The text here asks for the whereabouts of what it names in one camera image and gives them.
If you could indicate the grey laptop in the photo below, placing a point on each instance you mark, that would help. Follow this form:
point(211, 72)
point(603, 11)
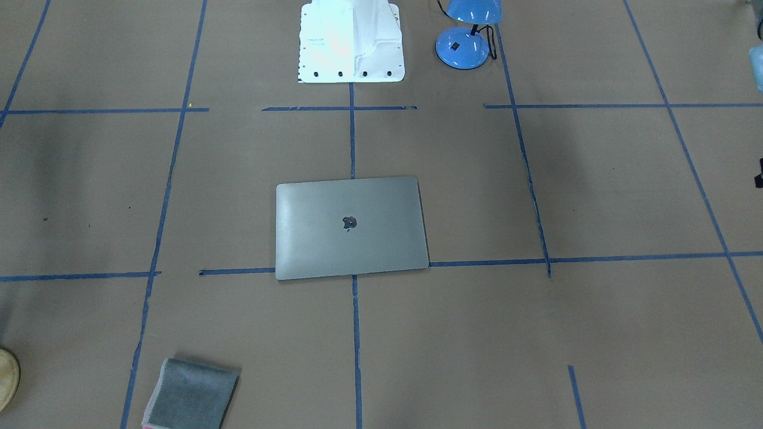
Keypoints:
point(349, 227)

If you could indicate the blue desk lamp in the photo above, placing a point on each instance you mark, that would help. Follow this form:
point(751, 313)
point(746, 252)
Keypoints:
point(469, 46)

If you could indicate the folded grey cloth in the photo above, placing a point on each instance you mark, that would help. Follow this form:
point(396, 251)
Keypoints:
point(190, 395)

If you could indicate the wooden stand with round base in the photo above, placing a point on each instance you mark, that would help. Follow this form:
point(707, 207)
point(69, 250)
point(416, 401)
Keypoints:
point(10, 377)

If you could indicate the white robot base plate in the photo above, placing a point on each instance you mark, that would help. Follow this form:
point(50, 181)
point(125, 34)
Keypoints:
point(350, 41)

